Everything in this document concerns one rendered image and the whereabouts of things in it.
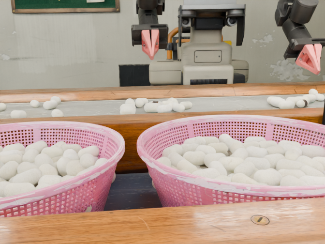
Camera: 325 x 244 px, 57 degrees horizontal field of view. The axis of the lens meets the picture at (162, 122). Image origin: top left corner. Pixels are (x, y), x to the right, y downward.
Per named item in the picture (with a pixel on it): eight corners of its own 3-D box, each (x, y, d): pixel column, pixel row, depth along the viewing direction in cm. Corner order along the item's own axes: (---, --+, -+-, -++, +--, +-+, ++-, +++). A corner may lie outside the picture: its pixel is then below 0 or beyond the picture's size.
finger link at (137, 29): (161, 47, 75) (158, 24, 81) (133, 48, 75) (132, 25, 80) (160, 67, 81) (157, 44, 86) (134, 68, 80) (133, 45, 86)
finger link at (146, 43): (170, 47, 75) (167, 24, 81) (142, 48, 75) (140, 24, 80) (169, 67, 81) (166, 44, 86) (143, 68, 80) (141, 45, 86)
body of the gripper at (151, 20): (169, 27, 80) (166, 11, 85) (131, 28, 80) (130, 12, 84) (167, 47, 86) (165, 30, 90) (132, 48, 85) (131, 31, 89)
